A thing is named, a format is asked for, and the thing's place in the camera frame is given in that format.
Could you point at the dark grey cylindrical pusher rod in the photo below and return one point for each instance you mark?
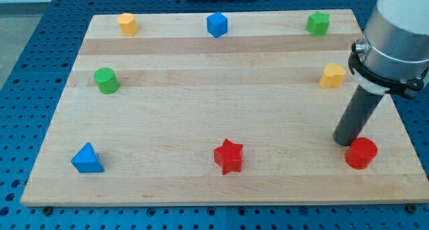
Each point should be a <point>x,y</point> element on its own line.
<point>358,111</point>

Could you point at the black wrist mount clamp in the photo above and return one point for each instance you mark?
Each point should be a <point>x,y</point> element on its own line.
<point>378,85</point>

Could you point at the red cylinder block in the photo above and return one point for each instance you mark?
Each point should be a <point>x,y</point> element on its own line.
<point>360,153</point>

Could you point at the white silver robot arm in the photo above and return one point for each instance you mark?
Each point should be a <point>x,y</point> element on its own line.
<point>391,57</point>

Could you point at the wooden board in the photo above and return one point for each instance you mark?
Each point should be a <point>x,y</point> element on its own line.
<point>183,92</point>

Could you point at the yellow heart block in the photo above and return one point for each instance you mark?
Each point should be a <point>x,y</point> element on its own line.
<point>332,76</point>

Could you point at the green star block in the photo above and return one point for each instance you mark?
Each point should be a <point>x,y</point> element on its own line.
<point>318,23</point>

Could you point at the red star block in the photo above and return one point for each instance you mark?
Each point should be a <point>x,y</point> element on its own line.
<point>229,156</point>

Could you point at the blue cube block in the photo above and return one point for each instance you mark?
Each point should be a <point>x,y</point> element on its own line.
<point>217,24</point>

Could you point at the yellow hexagon block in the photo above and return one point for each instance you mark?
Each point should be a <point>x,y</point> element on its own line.
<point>127,24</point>

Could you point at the green cylinder block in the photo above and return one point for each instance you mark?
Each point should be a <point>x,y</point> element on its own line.
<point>106,80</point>

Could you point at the blue triangle block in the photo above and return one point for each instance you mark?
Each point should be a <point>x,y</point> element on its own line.
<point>87,160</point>

